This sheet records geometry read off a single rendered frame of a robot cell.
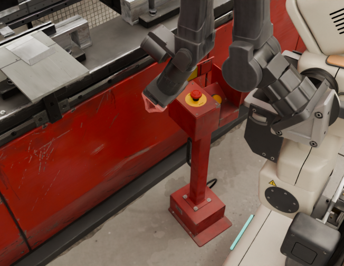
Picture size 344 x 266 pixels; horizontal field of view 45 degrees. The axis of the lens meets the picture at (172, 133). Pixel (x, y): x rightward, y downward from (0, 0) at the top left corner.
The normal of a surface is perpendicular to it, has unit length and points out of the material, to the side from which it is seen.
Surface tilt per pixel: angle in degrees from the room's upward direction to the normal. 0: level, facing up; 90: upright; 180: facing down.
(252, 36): 75
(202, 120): 90
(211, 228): 0
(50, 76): 0
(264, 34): 81
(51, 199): 90
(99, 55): 0
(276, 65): 37
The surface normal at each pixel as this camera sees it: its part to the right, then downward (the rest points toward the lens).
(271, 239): 0.00, -0.67
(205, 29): 0.83, 0.41
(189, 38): -0.52, 0.63
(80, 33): 0.67, 0.55
